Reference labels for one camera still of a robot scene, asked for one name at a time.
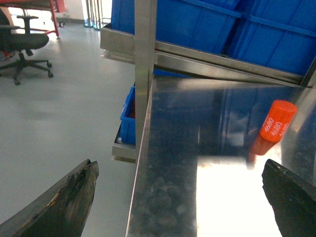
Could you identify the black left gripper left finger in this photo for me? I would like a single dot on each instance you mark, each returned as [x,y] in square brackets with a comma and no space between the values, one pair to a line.
[61,211]

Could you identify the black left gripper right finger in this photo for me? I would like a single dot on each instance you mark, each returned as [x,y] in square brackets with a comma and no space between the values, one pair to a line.
[293,200]

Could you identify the orange cylindrical capacitor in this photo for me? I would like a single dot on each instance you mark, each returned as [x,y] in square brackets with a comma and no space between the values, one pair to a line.
[278,120]

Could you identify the small blue bin lower shelf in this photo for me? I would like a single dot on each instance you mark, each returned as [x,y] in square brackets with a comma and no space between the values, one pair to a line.
[127,126]

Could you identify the stainless steel shelf rack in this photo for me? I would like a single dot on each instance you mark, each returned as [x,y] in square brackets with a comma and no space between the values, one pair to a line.
[146,53]

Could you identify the large blue bin right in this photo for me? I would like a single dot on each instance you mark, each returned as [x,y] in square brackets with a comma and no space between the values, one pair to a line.
[279,34]

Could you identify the large blue bin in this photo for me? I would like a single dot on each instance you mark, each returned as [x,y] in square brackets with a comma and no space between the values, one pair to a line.
[279,34]
[204,25]

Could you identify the black office chair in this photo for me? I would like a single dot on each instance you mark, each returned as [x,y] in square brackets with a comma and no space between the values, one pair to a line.
[11,42]

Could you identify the large blue bin left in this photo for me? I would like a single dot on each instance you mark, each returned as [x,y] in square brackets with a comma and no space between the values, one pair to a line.
[204,25]

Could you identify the red metal table frame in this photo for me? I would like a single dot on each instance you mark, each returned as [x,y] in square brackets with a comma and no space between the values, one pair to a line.
[53,6]

